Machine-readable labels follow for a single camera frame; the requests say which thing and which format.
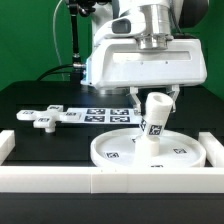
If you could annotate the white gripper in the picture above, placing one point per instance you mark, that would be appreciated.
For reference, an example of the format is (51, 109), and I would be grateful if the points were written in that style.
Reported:
(118, 63)

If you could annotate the white round table top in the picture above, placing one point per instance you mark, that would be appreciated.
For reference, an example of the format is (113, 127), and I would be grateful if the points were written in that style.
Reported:
(127, 148)

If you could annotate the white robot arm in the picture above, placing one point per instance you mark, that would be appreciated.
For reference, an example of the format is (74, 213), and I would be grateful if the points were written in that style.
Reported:
(139, 44)

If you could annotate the white fiducial marker sheet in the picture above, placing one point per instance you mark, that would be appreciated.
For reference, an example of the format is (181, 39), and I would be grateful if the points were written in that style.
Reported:
(100, 116)

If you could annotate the white right fence bar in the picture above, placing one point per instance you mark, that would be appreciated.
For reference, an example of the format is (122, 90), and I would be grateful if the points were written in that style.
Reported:
(214, 149)

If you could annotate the white fence bar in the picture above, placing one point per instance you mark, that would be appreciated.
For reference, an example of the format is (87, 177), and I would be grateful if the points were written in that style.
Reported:
(7, 143)
(29, 179)
(214, 149)

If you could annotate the white cross-shaped table base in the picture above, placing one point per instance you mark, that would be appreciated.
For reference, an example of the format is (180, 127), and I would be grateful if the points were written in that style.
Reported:
(48, 118)

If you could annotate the white left fence bar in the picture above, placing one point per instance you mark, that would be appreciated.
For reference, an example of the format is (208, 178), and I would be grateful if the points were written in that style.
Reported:
(7, 143)

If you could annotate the white front fence bar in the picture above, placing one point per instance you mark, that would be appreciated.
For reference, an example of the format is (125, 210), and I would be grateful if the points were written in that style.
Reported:
(29, 179)

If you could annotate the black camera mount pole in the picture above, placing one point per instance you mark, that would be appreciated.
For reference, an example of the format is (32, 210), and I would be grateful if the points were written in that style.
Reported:
(84, 8)

